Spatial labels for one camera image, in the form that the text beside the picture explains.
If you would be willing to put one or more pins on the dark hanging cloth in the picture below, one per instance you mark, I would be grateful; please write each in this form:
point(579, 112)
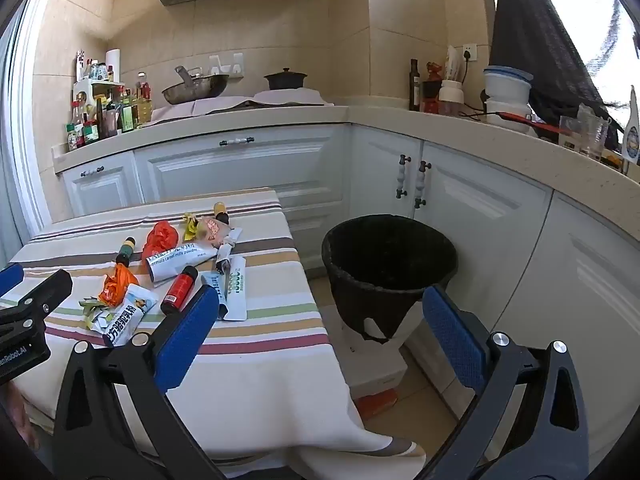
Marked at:
point(530, 35)

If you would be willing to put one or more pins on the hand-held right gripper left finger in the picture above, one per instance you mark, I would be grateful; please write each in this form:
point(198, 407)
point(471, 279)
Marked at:
point(185, 330)

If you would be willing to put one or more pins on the red plastic bag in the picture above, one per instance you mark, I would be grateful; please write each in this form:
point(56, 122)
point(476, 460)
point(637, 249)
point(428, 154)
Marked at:
point(161, 237)

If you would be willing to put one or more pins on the black waste bin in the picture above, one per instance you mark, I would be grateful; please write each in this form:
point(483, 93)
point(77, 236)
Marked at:
point(390, 255)

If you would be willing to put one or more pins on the dark glass bottle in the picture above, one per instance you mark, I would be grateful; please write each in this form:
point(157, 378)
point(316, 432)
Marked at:
point(414, 87)

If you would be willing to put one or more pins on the orange packet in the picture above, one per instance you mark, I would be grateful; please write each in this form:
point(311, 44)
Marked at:
point(377, 404)

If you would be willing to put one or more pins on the yellow green wrapper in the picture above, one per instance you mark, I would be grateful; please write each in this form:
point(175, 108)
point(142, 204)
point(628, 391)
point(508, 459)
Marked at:
point(92, 310)

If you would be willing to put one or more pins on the blue white sachet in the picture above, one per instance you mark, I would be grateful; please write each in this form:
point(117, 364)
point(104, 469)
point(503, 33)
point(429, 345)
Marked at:
point(212, 284)

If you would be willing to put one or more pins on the white paper packet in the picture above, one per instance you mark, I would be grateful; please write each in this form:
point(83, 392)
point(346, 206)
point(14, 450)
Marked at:
point(454, 62)

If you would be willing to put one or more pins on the green label small bottle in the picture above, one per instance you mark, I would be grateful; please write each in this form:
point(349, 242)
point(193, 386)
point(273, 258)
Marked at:
point(125, 252)

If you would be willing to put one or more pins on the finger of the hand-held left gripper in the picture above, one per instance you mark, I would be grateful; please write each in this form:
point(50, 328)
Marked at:
point(47, 287)
point(10, 280)

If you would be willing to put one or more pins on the paper towel roll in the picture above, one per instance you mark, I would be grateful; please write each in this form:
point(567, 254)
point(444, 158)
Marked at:
point(113, 62)

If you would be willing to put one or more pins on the white wall socket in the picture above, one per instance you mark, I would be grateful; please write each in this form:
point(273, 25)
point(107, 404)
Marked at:
point(470, 52)

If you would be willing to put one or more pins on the black red utensil holder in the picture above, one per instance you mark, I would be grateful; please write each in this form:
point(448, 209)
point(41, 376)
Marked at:
point(433, 92)

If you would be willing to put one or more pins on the narrow grey stick sachet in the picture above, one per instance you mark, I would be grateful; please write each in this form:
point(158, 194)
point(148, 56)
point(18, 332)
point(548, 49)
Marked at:
point(223, 256)

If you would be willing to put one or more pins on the white spray bottle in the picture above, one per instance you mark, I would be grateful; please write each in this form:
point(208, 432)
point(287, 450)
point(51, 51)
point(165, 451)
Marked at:
point(632, 130)

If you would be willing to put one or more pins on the clear glass cup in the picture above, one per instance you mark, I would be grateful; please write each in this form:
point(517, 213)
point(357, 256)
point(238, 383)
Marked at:
point(592, 132)
point(570, 132)

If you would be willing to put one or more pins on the beige countertop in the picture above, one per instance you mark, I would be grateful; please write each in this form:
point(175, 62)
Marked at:
point(400, 120)

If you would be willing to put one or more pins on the small red bottle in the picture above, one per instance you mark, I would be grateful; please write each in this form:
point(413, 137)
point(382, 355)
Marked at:
point(179, 289)

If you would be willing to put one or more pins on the white green sachet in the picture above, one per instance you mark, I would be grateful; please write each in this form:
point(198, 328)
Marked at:
point(237, 292)

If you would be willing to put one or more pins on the steel wok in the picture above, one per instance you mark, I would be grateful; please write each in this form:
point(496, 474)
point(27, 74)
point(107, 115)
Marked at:
point(195, 91)

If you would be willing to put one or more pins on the orange plastic bag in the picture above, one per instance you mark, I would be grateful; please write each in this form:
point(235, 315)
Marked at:
point(119, 285)

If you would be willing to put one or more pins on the brown bottle orange label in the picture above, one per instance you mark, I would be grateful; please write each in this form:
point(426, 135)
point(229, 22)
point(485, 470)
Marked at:
point(220, 212)

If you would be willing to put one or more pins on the white box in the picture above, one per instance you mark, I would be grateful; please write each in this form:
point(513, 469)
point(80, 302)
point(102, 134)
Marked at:
point(375, 365)

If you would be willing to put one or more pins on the striped tablecloth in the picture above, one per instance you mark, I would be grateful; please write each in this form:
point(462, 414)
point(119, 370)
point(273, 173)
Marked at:
point(260, 350)

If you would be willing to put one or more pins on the white door frame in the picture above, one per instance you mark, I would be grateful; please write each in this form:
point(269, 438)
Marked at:
point(35, 135)

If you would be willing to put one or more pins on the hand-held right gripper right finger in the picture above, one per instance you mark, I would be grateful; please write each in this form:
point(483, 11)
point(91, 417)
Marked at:
point(452, 335)

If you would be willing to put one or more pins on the black lidded pot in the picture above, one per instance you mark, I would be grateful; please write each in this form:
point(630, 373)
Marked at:
point(285, 81)

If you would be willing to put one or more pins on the group of condiment bottles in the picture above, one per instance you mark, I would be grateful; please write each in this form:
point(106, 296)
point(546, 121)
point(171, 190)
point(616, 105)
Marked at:
point(110, 115)

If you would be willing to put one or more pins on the white bowl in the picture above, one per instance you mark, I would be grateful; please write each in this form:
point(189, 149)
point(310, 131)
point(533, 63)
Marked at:
point(505, 117)

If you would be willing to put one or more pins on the person's left forearm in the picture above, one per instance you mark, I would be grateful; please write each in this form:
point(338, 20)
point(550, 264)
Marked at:
point(12, 410)

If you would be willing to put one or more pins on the white lidded jar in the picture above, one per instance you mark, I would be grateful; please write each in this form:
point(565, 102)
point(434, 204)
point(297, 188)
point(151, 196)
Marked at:
point(451, 92)

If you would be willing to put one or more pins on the white spice rack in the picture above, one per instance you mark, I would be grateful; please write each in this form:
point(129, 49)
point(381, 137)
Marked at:
point(82, 87)

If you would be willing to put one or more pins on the white wall holder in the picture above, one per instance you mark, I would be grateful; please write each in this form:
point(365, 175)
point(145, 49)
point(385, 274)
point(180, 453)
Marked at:
point(225, 65)

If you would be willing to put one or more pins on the white blue snack packet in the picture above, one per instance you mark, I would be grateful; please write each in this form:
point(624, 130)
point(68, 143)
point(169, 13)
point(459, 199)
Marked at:
point(125, 317)

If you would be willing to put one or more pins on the silver milk powder sachet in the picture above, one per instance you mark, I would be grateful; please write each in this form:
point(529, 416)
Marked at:
point(175, 262)

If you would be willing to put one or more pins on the white container blue lid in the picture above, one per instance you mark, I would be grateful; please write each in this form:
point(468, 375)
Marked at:
point(507, 85)

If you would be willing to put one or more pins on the pale pink cloth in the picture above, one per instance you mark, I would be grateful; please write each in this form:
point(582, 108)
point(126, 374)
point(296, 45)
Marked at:
point(210, 106)
point(295, 96)

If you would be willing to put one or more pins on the pink snack packet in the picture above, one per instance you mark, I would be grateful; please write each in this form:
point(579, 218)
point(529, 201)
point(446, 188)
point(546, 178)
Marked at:
point(214, 230)

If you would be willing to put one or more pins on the white kitchen cabinets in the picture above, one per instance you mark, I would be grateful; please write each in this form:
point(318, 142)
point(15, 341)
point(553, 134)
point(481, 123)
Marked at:
point(240, 170)

